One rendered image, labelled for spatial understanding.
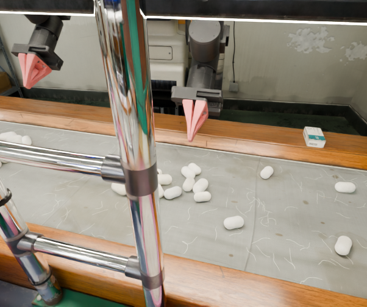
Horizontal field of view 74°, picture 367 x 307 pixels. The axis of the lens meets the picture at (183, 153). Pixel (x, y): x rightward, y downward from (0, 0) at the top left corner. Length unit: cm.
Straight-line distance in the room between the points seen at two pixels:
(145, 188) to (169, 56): 91
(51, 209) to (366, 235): 52
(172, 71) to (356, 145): 67
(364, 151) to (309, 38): 195
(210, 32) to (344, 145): 39
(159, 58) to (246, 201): 74
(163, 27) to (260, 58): 156
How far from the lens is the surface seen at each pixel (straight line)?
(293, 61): 256
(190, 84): 51
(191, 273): 34
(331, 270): 43
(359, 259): 46
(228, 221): 41
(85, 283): 39
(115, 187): 47
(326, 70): 267
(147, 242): 20
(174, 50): 103
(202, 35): 48
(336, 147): 65
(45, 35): 77
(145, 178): 16
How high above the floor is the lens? 106
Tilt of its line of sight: 35 degrees down
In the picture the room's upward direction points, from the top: straight up
